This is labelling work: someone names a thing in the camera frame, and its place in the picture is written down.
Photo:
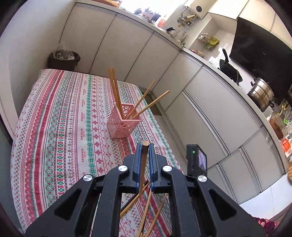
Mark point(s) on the black wok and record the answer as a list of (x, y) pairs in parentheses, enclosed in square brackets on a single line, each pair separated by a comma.
[(230, 70)]

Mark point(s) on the pink plastic lattice holder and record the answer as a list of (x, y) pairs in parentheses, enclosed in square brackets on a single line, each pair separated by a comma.
[(121, 130)]

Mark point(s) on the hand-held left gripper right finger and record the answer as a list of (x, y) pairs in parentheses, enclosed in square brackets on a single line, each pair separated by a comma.
[(152, 169)]

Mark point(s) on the tan bamboo chopstick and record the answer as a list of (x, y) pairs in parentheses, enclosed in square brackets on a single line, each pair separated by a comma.
[(144, 159), (152, 102), (113, 86), (157, 215), (117, 86), (144, 214), (142, 98), (131, 204)]

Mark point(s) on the person's dark red clothing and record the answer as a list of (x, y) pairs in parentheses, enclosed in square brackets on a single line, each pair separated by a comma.
[(264, 225)]

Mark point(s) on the white upper wall cabinet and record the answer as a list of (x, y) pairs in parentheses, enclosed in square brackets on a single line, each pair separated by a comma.
[(251, 11)]

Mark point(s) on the dark brown chopstick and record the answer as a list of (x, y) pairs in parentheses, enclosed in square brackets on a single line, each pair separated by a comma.
[(127, 202)]

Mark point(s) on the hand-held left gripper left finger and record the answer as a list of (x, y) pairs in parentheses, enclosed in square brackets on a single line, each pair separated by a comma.
[(136, 169)]

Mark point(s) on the stainless steel steamer pot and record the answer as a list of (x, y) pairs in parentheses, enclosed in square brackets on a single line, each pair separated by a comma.
[(261, 93)]

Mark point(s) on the red bottle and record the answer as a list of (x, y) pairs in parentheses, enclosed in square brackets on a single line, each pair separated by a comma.
[(162, 21)]

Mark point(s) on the clear jar red contents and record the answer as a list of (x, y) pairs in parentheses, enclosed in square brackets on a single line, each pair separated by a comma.
[(277, 125)]

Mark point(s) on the dark brown trash bin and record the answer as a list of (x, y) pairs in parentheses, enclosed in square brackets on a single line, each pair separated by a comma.
[(63, 63)]

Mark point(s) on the white kitchen base cabinet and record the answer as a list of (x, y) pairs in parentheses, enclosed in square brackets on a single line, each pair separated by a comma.
[(205, 102)]

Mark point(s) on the striped patterned tablecloth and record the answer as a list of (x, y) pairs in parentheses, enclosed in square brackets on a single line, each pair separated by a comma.
[(57, 136)]

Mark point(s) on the brown floor mat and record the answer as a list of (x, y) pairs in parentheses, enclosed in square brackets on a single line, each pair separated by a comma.
[(159, 110)]

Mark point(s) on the yellow green snack packet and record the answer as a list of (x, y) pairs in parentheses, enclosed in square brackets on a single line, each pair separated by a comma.
[(212, 42)]

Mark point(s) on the white kettle jug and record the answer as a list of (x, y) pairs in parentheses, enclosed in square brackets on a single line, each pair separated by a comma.
[(180, 36)]

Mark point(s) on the water heater pipes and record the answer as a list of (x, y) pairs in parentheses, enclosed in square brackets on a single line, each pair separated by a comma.
[(186, 18)]

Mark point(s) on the white wall water heater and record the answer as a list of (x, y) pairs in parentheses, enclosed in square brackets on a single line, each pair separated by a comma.
[(198, 9)]

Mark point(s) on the white kitchen countertop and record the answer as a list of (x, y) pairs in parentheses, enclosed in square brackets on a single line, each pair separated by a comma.
[(212, 61)]

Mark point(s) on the black range hood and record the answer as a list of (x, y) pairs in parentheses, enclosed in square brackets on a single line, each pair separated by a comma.
[(257, 50)]

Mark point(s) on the countertop utensil holder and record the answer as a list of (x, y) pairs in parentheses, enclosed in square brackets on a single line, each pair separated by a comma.
[(149, 14)]

